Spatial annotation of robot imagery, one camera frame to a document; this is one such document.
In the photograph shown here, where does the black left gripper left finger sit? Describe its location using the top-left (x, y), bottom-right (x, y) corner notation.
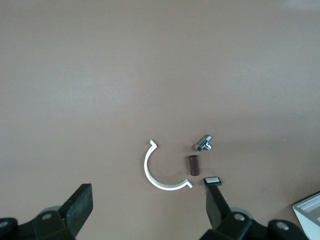
top-left (0, 183), bottom-right (94, 240)

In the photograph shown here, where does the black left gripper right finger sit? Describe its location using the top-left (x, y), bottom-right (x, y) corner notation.
top-left (199, 186), bottom-right (308, 240)

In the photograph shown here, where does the white drawer cabinet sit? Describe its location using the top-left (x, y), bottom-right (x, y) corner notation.
top-left (292, 191), bottom-right (320, 240)

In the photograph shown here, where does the dark brown cylinder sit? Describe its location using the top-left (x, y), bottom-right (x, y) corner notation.
top-left (186, 154), bottom-right (202, 177)

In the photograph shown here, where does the chrome metal fitting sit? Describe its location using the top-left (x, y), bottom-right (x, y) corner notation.
top-left (194, 134), bottom-right (215, 152)

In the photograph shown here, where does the black white rectangular switch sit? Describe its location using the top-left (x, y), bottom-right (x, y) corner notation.
top-left (203, 176), bottom-right (224, 187)

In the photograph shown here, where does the white half ring clamp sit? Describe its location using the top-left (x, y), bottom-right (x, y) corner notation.
top-left (144, 139), bottom-right (193, 191)

